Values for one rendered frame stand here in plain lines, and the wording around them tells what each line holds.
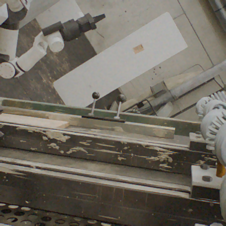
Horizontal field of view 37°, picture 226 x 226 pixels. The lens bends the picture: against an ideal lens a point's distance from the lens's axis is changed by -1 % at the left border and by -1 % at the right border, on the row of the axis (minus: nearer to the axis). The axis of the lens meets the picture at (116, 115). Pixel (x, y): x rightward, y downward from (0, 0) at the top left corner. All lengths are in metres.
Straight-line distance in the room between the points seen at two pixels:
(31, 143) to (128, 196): 0.52
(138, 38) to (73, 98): 1.35
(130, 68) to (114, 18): 4.51
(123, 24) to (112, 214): 8.92
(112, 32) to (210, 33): 2.64
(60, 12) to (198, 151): 5.62
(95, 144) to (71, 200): 0.38
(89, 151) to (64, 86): 4.31
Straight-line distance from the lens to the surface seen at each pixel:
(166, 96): 6.91
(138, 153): 0.97
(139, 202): 0.61
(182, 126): 1.71
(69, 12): 6.37
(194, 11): 9.48
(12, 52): 1.65
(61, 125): 1.43
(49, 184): 0.64
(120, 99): 1.54
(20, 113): 1.64
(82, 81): 5.21
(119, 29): 9.46
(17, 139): 1.08
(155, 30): 5.02
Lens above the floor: 1.83
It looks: 13 degrees down
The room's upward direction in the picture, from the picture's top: 60 degrees clockwise
